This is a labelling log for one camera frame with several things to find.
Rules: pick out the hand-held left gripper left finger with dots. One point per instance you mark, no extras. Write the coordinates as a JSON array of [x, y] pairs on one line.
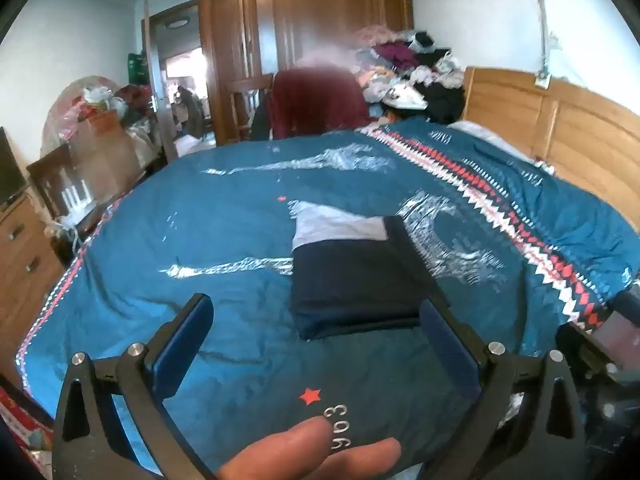
[[186, 340]]

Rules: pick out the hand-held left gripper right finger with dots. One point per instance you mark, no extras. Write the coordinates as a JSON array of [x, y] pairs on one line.
[[447, 347]]

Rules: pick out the dark navy jacket grey lining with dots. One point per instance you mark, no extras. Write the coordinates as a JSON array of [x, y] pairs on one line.
[[350, 280]]

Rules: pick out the pile of assorted clothes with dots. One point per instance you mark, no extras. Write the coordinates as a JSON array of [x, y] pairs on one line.
[[395, 55]]

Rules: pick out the person's left hand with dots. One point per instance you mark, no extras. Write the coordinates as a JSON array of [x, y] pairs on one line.
[[300, 452]]

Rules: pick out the blue printed bed blanket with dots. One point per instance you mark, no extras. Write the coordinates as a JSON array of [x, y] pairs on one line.
[[200, 220]]

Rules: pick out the wooden dresser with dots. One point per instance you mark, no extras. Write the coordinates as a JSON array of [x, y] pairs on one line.
[[25, 260]]

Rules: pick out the red patterned rug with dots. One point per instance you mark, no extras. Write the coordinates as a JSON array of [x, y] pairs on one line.
[[20, 420]]

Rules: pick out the cardboard box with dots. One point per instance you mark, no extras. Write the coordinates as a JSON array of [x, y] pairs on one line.
[[105, 145]]

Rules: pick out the wooden bed headboard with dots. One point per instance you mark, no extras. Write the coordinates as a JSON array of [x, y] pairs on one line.
[[575, 125]]

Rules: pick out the black television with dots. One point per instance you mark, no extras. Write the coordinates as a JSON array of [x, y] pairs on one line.
[[10, 170]]

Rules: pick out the open room door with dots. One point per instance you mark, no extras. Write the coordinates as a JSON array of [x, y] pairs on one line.
[[160, 90]]

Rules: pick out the clear plastic bag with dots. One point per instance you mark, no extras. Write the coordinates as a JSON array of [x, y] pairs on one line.
[[65, 110]]

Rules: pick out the wooden chair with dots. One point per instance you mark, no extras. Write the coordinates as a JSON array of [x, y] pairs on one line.
[[245, 86]]

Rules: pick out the maroon garment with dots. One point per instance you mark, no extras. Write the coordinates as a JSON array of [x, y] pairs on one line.
[[320, 100]]

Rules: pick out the green crate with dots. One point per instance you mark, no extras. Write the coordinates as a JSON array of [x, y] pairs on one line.
[[137, 67]]

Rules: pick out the round ceiling lamp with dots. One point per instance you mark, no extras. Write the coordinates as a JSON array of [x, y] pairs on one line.
[[177, 22]]

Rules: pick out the wooden wardrobe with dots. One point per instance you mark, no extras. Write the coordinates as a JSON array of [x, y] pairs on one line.
[[300, 10]]

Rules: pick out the wall pipe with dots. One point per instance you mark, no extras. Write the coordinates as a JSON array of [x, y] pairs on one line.
[[542, 10]]

